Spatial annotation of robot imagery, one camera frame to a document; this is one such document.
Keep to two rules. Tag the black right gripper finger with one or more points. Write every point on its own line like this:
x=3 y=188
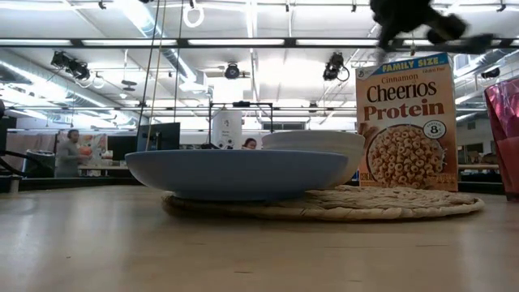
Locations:
x=480 y=43
x=448 y=27

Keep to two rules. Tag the Cheerios Protein cereal box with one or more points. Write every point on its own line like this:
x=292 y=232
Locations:
x=405 y=105

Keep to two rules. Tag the red translucent cup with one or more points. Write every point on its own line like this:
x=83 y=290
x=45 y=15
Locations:
x=507 y=134

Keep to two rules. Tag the white bowl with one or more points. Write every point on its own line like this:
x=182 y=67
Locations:
x=324 y=142

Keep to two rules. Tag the blue plate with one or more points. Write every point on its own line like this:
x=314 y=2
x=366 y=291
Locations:
x=235 y=174

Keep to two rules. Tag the black ceiling spotlight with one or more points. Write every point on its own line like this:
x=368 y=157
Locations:
x=71 y=65
x=232 y=71
x=334 y=67

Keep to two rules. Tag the round woven placemat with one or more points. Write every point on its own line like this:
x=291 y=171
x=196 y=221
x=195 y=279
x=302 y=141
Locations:
x=365 y=203

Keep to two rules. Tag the person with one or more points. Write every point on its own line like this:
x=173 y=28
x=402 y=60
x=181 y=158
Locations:
x=250 y=144
x=67 y=158

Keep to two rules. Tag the white cylindrical appliance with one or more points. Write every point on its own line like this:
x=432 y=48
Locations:
x=226 y=130

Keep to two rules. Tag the black overhead beam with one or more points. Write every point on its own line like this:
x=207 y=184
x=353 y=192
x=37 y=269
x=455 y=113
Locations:
x=182 y=42

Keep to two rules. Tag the black computer monitor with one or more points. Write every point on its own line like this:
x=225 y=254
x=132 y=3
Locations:
x=162 y=136
x=121 y=146

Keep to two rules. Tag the grey trash bin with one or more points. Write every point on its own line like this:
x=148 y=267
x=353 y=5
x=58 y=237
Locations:
x=39 y=164

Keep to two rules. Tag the black aluminium table frame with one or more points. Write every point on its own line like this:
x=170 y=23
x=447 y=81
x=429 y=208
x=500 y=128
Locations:
x=81 y=183

